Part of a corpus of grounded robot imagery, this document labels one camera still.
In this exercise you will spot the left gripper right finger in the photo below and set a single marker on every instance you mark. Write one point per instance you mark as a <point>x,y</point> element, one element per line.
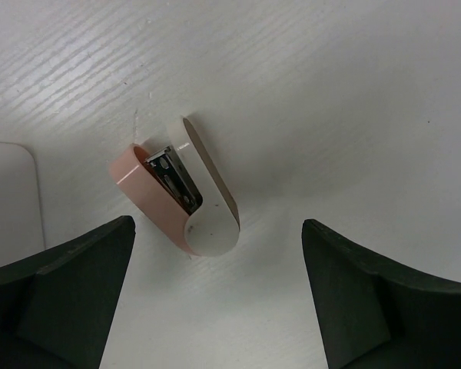
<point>374,312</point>

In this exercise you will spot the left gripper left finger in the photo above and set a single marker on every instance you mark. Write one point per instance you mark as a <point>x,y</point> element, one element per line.
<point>57,306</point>

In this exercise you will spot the white three-compartment organizer box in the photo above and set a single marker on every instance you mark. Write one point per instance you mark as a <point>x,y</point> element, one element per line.
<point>21,231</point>

